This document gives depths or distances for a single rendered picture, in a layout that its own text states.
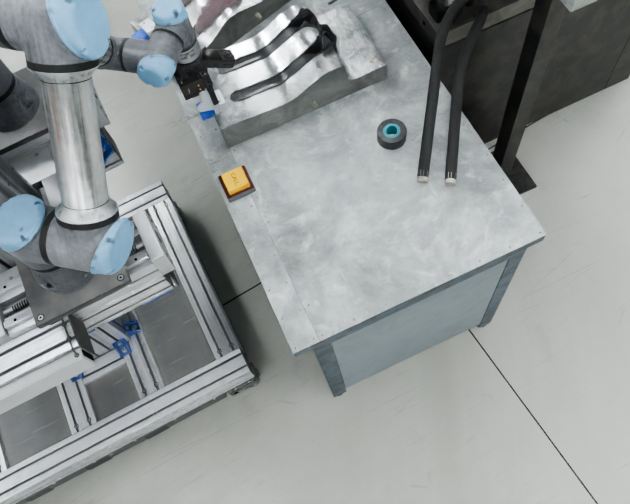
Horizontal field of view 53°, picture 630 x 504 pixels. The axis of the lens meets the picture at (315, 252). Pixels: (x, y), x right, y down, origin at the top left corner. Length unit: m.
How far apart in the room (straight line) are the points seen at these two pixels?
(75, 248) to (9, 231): 0.14
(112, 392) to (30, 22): 1.46
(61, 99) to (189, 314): 1.27
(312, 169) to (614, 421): 1.36
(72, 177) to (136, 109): 1.87
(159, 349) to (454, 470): 1.09
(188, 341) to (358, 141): 0.95
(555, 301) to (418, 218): 0.96
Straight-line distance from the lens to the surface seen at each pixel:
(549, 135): 2.82
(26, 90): 1.78
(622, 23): 2.65
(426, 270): 1.60
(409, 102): 1.85
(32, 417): 2.42
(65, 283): 1.47
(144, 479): 2.45
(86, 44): 1.12
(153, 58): 1.47
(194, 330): 2.27
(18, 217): 1.34
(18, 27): 1.15
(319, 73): 1.76
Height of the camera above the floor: 2.29
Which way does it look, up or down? 66 degrees down
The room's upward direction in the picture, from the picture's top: 15 degrees counter-clockwise
